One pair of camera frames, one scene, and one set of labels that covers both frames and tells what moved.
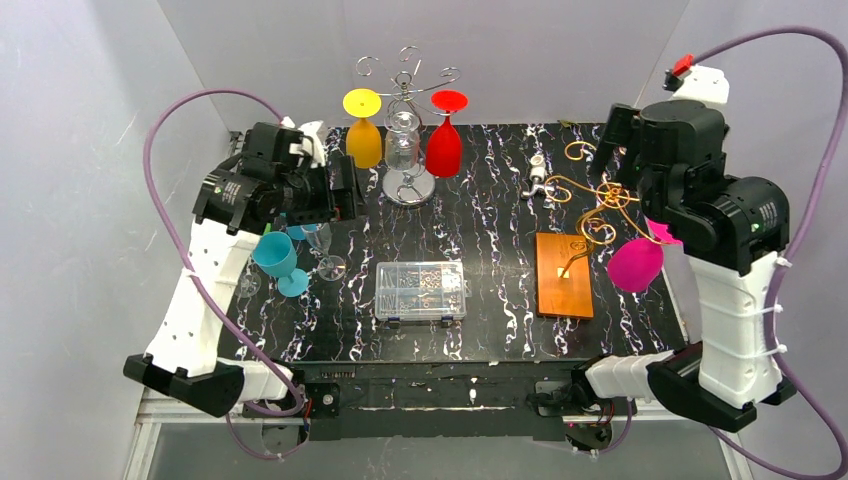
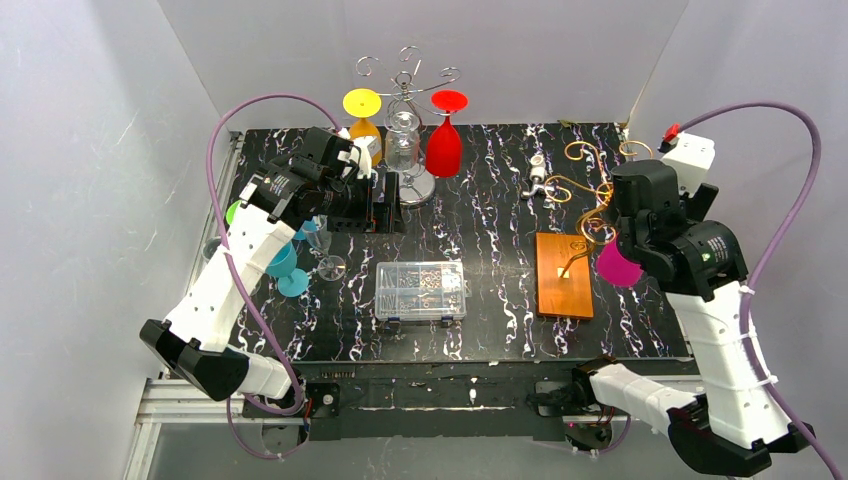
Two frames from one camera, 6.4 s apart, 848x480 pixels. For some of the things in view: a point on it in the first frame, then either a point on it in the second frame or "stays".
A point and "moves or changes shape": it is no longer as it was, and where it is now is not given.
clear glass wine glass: [330, 267] stays
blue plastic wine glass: [274, 255] stays
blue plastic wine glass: [298, 232] stays
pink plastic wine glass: [634, 264] moves or changes shape
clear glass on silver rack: [402, 142] stays
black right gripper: [622, 125] -> [704, 201]
